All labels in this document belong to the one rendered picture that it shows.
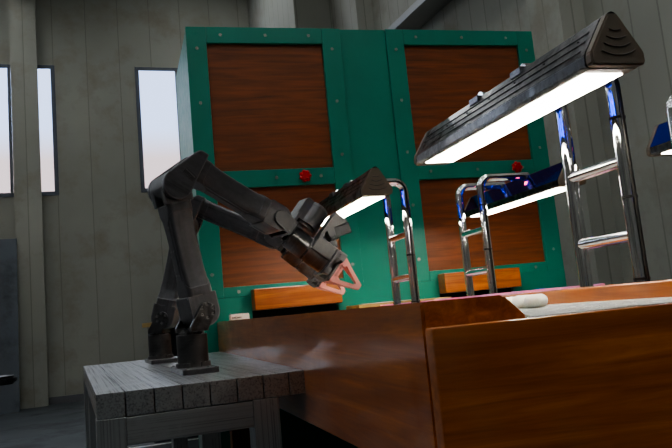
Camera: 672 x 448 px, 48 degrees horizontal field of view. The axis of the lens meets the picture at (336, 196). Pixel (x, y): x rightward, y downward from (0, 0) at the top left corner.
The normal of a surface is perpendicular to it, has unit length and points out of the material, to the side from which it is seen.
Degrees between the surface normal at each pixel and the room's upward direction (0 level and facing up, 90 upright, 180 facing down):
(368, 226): 90
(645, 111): 90
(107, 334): 90
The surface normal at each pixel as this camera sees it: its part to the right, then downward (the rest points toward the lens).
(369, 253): 0.26, -0.17
